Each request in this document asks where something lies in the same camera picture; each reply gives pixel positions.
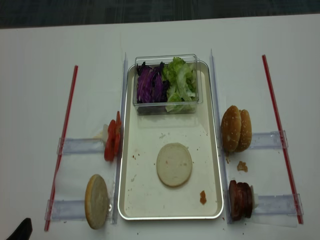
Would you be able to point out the white pusher block patties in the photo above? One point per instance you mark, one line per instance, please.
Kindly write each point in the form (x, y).
(255, 198)

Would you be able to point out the middle dark meat patty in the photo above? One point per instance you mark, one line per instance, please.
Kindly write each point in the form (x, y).
(244, 198)

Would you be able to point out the bun bottom on tray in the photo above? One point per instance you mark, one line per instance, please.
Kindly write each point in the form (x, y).
(174, 164)

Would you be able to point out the green lettuce in box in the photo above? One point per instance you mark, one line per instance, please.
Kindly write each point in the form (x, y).
(182, 85)

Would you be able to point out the upper left clear pusher track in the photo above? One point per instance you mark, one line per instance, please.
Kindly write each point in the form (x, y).
(70, 146)

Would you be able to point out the red rail strip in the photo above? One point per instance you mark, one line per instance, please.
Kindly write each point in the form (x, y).
(63, 135)
(285, 151)

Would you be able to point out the rear dark meat patty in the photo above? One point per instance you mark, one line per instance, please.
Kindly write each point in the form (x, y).
(249, 208)

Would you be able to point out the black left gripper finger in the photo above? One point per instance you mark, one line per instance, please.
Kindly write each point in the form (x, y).
(23, 231)

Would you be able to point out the front red tomato slice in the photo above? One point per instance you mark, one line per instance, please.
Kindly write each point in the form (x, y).
(109, 152)

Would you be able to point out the rear sesame bun top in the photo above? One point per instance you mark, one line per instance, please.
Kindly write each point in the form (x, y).
(245, 132)

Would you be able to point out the right clear vertical rail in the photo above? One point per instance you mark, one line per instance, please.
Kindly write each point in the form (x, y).
(218, 133)

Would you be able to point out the clear pusher track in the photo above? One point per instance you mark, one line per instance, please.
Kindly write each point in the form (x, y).
(276, 205)
(65, 210)
(70, 146)
(269, 140)

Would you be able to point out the rear red tomato slice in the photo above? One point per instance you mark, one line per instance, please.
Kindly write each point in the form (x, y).
(117, 136)

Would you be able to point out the left red rail strip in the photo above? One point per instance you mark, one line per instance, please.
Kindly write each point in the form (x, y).
(63, 135)

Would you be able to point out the purple cabbage shreds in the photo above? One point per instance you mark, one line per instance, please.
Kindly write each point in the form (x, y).
(151, 87)

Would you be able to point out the upper right clear pusher track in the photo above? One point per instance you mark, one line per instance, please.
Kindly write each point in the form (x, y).
(269, 140)

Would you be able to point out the right red rail strip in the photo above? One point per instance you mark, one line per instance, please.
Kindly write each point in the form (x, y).
(285, 151)

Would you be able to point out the bread crumb on table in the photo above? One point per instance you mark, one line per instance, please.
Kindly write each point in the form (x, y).
(242, 166)

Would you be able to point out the food crumb on tray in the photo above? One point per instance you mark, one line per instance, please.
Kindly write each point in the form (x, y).
(203, 199)

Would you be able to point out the white metal tray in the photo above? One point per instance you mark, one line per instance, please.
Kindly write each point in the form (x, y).
(142, 196)

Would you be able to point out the clear vertical rail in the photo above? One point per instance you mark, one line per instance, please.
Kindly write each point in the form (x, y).
(116, 184)
(218, 133)

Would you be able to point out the left clear vertical rail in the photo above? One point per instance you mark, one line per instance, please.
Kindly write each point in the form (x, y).
(116, 184)

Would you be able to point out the red tomato slice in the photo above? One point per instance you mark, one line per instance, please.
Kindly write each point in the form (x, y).
(109, 152)
(117, 136)

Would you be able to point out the lower left clear pusher track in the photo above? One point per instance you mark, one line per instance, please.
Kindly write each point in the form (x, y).
(65, 210)

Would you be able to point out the lower right clear pusher track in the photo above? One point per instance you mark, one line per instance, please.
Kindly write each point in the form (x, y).
(276, 205)

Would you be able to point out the clear plastic salad box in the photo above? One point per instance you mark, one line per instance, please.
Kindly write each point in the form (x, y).
(153, 61)

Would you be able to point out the white pusher block tomato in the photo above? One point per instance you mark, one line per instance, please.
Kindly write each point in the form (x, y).
(105, 134)

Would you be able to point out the standing bun bottom left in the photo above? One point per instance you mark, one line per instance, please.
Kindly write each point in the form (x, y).
(96, 202)

